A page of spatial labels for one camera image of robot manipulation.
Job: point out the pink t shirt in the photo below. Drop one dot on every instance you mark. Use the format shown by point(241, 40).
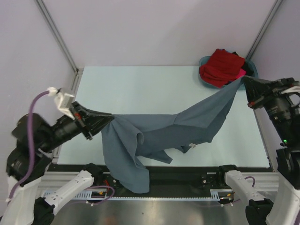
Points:
point(241, 73)

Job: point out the left aluminium frame post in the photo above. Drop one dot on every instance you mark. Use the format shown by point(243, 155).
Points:
point(56, 33)

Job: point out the black t shirt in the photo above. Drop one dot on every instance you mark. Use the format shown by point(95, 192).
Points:
point(248, 68)

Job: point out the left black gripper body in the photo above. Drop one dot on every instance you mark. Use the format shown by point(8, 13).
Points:
point(67, 126)

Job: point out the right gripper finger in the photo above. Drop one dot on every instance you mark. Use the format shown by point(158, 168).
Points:
point(254, 90)
point(271, 84)

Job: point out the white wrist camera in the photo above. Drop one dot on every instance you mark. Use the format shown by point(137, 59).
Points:
point(62, 100)
point(293, 89)

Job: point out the right aluminium frame post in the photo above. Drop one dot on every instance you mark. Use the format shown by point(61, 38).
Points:
point(269, 18)

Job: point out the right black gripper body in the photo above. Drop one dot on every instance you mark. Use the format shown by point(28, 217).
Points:
point(281, 103)

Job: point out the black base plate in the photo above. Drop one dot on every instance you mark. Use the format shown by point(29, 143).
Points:
point(172, 182)

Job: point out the grey slotted cable duct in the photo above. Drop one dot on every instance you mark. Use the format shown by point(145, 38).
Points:
point(88, 195)

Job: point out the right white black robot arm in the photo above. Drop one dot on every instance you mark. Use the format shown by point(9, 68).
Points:
point(285, 209)

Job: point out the red t shirt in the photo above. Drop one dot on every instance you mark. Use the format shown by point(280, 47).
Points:
point(221, 68)

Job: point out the teal plastic basket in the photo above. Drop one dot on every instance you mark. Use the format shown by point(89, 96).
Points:
point(204, 60)

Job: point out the aluminium frame post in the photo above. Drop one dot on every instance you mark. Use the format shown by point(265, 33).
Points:
point(56, 33)
point(269, 18)

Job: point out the aluminium front rail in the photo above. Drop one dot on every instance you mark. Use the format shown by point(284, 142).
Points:
point(264, 181)

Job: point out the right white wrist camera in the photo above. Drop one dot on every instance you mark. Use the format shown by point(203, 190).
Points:
point(293, 89)

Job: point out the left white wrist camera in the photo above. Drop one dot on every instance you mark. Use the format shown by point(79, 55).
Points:
point(62, 100)

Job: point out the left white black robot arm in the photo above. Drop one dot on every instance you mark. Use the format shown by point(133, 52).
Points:
point(27, 164)

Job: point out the grey-blue t shirt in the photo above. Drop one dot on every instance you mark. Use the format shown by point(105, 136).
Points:
point(129, 136)

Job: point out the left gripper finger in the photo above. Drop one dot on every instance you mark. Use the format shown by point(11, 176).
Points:
point(95, 124)
point(88, 114)

